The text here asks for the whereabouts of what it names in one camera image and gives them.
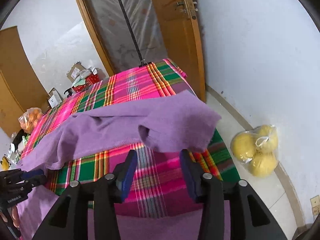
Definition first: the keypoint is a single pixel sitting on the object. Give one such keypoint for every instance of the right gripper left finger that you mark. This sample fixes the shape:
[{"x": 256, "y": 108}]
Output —
[{"x": 112, "y": 189}]

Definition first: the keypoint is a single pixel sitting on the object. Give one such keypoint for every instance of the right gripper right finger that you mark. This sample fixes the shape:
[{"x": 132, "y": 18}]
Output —
[{"x": 204, "y": 188}]

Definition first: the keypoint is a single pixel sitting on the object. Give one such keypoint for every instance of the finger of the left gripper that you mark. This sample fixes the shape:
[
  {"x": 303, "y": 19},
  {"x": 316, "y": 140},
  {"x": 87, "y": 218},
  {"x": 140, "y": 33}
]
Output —
[
  {"x": 31, "y": 174},
  {"x": 36, "y": 181}
]

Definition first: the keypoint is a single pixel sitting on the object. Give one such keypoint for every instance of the purple fleece garment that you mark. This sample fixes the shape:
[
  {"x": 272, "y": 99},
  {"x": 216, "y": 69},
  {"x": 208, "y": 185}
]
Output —
[{"x": 164, "y": 125}]

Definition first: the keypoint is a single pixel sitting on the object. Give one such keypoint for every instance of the cluttered glass side table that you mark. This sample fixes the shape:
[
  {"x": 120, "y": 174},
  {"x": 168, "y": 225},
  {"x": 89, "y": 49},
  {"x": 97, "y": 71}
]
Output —
[{"x": 17, "y": 145}]

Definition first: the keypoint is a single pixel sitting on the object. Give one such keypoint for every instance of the pink plaid tablecloth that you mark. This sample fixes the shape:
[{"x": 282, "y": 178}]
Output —
[{"x": 155, "y": 180}]

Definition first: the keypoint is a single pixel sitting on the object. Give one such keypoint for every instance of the bag of oranges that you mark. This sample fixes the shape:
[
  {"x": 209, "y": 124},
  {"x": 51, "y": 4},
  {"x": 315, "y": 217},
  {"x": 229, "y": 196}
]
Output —
[{"x": 29, "y": 119}]

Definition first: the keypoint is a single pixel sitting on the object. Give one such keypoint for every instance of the bag of yellow pomelos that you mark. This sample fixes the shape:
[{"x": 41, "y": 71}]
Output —
[{"x": 257, "y": 149}]

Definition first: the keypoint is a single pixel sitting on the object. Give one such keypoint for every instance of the white cardboard box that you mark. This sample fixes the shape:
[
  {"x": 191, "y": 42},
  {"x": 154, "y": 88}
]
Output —
[{"x": 54, "y": 98}]

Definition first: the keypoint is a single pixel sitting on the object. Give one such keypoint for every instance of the wooden wardrobe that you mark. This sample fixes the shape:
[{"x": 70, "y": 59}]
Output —
[{"x": 20, "y": 87}]

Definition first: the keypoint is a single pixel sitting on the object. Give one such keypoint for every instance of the black spray bottle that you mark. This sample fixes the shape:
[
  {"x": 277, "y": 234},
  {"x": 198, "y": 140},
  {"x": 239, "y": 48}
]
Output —
[{"x": 68, "y": 92}]

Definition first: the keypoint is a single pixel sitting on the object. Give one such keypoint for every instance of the red gift box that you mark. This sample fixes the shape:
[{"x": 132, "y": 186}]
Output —
[{"x": 83, "y": 85}]

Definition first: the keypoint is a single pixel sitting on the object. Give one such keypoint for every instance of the brown cardboard parcel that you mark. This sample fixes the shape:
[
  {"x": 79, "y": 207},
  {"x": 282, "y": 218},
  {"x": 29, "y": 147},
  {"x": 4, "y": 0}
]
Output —
[{"x": 74, "y": 71}]

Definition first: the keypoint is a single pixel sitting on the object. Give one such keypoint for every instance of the wooden door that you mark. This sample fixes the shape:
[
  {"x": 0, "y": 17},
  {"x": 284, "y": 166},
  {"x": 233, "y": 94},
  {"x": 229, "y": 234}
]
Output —
[{"x": 181, "y": 36}]

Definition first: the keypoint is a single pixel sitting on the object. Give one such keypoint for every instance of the plastic-covered doorway curtain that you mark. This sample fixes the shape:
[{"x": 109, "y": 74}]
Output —
[{"x": 129, "y": 30}]

